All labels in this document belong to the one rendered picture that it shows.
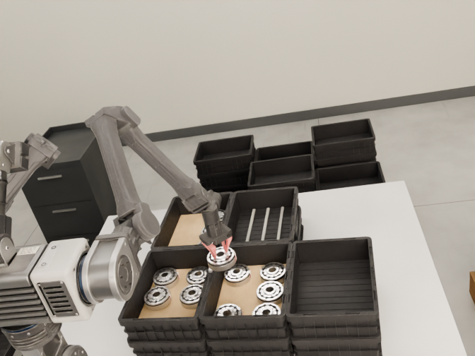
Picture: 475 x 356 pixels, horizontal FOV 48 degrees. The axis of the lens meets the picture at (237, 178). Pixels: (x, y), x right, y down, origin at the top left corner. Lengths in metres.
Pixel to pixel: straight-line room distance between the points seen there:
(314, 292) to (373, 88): 3.40
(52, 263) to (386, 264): 1.44
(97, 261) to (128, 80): 4.12
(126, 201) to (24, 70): 4.27
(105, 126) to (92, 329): 1.06
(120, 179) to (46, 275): 0.36
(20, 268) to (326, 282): 1.14
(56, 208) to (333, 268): 2.06
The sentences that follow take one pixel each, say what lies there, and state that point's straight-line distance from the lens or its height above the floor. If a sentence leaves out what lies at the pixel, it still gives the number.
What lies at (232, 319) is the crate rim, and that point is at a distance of 1.83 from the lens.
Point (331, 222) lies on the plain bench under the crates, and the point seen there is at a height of 0.70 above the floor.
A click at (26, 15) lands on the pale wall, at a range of 5.43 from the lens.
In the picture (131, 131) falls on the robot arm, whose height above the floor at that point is 1.59.
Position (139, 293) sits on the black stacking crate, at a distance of 2.11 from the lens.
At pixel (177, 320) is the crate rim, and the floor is 0.93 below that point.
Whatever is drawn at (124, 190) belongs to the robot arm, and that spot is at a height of 1.52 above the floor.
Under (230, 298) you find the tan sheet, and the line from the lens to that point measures 2.04.
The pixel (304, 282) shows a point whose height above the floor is 0.83.
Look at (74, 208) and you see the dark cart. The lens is 3.52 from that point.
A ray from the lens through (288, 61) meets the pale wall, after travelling 5.01.
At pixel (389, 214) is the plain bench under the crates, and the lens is 2.56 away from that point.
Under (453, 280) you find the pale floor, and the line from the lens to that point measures 3.26.
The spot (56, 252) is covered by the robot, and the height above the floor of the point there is 1.53.
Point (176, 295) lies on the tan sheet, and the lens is 2.13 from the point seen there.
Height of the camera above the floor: 2.20
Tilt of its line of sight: 30 degrees down
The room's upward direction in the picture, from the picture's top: 13 degrees counter-clockwise
